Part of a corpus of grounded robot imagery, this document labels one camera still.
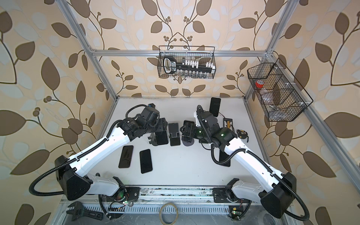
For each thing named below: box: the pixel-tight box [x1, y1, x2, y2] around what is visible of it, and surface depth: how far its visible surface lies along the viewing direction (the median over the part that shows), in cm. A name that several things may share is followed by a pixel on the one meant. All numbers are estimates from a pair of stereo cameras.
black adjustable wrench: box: [66, 201, 104, 222], surface depth 71 cm
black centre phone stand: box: [168, 122, 181, 147], surface depth 91 cm
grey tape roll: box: [262, 212, 281, 225], surface depth 69 cm
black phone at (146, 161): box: [139, 149, 153, 174], surface depth 88 cm
